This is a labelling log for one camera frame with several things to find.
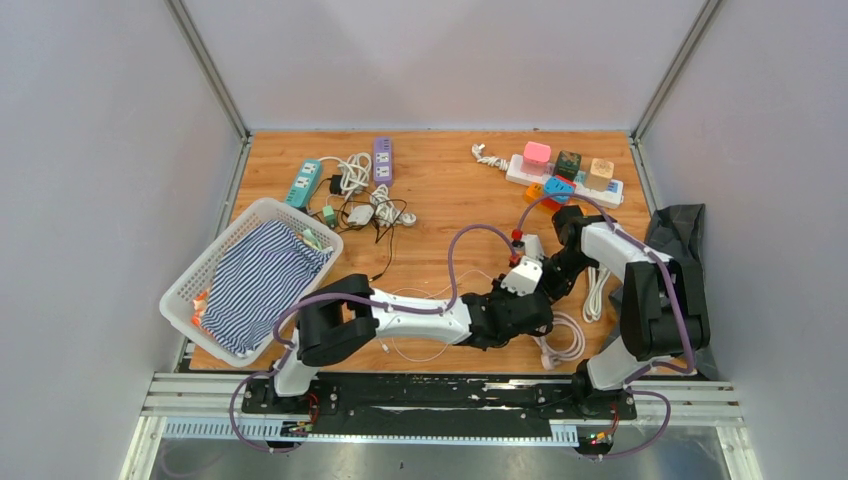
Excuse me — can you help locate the thin black cable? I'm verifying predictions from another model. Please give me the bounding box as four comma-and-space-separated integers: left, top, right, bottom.
334, 188, 409, 283

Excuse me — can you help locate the white cable with plug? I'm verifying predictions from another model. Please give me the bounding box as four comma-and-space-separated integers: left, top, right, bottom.
368, 184, 419, 229

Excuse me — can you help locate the green cube adapter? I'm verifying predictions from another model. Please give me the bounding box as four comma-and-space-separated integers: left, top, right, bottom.
321, 205, 338, 229

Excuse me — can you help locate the white power strip cable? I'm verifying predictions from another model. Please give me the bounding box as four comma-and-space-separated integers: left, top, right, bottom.
319, 150, 374, 200

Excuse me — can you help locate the purple power strip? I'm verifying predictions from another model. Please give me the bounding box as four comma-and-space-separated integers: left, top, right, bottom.
372, 136, 394, 188

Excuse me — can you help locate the black power adapter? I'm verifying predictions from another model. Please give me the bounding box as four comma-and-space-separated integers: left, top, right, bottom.
329, 174, 346, 196

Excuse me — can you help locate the teal power strip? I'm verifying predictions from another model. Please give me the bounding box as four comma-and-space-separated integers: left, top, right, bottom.
284, 159, 323, 211

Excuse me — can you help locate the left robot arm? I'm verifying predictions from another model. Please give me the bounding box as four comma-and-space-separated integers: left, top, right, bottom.
267, 274, 554, 413

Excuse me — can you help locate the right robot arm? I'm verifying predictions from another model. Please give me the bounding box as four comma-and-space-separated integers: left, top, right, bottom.
540, 205, 710, 418

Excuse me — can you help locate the red cube socket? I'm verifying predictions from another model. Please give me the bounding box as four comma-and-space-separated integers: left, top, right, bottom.
541, 175, 576, 212

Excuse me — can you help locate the blue cube socket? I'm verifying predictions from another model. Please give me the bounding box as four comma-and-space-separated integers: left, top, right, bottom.
543, 176, 576, 204

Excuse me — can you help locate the beige cube socket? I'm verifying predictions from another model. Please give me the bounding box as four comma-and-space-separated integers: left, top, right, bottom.
584, 158, 615, 191

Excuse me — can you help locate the dark green cube socket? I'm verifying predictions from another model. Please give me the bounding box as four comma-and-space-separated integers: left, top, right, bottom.
553, 150, 582, 182

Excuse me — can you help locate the pink cube socket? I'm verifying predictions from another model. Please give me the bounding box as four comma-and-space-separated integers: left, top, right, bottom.
520, 141, 551, 176

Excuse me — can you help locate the orange power strip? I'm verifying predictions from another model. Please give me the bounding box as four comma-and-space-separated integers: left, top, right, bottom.
523, 183, 562, 214

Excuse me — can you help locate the white long power strip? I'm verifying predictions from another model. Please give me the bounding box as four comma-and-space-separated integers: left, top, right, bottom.
505, 154, 624, 209

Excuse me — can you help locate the dark grey cloth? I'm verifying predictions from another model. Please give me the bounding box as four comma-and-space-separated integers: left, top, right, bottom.
602, 204, 719, 381

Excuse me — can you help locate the striped blue white cloth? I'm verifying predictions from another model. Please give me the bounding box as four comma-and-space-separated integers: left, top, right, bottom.
200, 220, 333, 357

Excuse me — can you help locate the white plastic basket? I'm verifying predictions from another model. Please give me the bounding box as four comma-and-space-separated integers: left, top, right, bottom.
159, 198, 344, 368

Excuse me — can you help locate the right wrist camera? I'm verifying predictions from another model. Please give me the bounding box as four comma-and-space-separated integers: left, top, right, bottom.
520, 233, 545, 262

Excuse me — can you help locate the pink usb cable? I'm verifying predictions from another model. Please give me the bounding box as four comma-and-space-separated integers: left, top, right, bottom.
380, 268, 495, 364

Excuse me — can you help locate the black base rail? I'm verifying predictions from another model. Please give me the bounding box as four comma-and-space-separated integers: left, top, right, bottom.
238, 372, 637, 439

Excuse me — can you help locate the small white knotted cable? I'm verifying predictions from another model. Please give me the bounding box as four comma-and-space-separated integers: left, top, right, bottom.
470, 143, 510, 172

